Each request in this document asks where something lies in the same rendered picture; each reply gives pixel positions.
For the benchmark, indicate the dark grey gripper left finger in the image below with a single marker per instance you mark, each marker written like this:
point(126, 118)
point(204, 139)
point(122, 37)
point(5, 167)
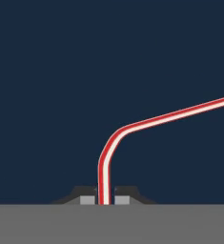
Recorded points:
point(85, 192)

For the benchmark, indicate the red and white bent straw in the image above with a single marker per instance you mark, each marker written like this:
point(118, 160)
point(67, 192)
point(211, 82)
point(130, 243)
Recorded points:
point(104, 171)

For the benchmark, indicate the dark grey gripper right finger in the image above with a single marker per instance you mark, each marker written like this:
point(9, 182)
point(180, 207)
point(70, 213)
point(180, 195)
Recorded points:
point(126, 192)

